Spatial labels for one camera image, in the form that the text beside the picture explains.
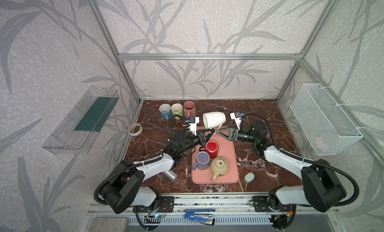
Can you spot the red mug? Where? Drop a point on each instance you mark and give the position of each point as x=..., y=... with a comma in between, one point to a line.
x=212, y=148

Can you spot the clear plastic wall shelf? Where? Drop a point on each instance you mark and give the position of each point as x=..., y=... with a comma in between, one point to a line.
x=78, y=131

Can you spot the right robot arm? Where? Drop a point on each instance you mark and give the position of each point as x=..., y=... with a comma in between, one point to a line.
x=323, y=186

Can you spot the horizontal aluminium frame bar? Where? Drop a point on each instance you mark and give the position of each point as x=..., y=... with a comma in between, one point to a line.
x=199, y=56

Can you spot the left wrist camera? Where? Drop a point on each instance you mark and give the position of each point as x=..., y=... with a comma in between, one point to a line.
x=192, y=124

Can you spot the blue stapler tool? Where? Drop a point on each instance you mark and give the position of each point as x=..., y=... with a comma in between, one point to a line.
x=202, y=216

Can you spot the pink plastic tray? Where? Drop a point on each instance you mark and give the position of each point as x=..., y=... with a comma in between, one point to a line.
x=227, y=151

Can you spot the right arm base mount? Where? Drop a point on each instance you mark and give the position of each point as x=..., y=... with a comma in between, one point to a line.
x=268, y=204

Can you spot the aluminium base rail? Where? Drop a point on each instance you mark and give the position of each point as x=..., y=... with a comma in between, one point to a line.
x=223, y=203

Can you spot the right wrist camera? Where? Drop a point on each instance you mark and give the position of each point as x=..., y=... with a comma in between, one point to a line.
x=238, y=118

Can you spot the beige ceramic teapot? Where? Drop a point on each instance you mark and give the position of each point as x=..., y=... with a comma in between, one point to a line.
x=219, y=167

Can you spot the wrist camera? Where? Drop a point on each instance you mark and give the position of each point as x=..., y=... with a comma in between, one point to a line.
x=238, y=118
x=192, y=124

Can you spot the light green mug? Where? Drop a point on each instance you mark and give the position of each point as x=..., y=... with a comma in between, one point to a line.
x=177, y=109

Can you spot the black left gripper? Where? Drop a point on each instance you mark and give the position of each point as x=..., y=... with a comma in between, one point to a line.
x=201, y=137

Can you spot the white tape roll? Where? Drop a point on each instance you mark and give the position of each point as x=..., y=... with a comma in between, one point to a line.
x=135, y=129

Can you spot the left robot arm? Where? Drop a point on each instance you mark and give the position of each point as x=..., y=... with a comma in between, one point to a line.
x=123, y=187

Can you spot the white mug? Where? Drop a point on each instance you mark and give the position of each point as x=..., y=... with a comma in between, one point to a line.
x=212, y=120

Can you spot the pale green soap bar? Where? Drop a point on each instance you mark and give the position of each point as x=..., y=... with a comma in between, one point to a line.
x=249, y=177

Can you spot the blue flower mug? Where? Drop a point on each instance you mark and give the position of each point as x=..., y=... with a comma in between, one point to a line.
x=165, y=110

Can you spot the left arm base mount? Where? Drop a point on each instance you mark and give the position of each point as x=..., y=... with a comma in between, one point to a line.
x=163, y=205

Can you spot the white wire basket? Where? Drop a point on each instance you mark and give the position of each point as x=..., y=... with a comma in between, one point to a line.
x=328, y=128

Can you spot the purple mug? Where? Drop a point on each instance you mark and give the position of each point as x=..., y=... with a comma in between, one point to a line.
x=202, y=161

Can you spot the pink mug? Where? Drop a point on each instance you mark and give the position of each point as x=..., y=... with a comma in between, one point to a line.
x=189, y=109

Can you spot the silver spray bottle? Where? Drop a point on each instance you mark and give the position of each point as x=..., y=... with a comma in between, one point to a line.
x=171, y=175

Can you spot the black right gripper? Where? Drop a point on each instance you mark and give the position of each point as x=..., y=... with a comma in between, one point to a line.
x=234, y=134

